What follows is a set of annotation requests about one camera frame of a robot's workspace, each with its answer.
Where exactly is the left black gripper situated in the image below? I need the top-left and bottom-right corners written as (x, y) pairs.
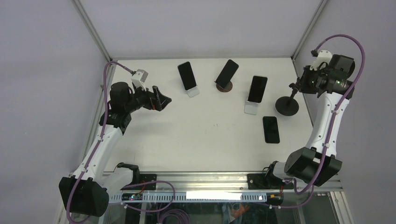
top-left (125, 82), bottom-right (170, 112)

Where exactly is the black round-base clamp stand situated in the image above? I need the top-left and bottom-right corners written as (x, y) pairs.
top-left (275, 84), bottom-right (299, 116)

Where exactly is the black phone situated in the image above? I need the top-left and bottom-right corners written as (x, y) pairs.
top-left (177, 62), bottom-right (197, 91)
top-left (215, 59), bottom-right (239, 89)
top-left (247, 76), bottom-right (268, 103)
top-left (262, 116), bottom-right (280, 144)

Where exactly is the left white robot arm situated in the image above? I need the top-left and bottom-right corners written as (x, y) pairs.
top-left (59, 82), bottom-right (172, 217)

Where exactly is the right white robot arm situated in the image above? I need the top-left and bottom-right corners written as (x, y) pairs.
top-left (263, 50), bottom-right (355, 189)

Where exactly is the silver phone stand left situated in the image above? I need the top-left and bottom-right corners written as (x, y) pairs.
top-left (185, 86), bottom-right (200, 98)

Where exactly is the silver phone stand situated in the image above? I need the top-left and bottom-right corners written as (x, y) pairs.
top-left (244, 94), bottom-right (259, 115)
top-left (185, 86), bottom-right (200, 98)

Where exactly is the silver phone stand right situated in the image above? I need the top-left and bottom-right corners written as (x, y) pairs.
top-left (244, 94), bottom-right (259, 115)

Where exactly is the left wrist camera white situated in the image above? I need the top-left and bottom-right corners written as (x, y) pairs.
top-left (131, 69), bottom-right (148, 91)

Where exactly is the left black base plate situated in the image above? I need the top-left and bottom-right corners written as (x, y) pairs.
top-left (136, 174), bottom-right (157, 190)

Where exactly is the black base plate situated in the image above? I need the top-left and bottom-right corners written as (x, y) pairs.
top-left (247, 174), bottom-right (294, 190)
top-left (136, 174), bottom-right (157, 190)

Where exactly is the aluminium mounting rail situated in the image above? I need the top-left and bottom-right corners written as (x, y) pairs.
top-left (63, 171), bottom-right (344, 194)

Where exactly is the white slotted cable duct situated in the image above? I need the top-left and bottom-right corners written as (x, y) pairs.
top-left (109, 191), bottom-right (267, 203)

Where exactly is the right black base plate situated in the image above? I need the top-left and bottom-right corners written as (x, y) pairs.
top-left (247, 174), bottom-right (294, 190)

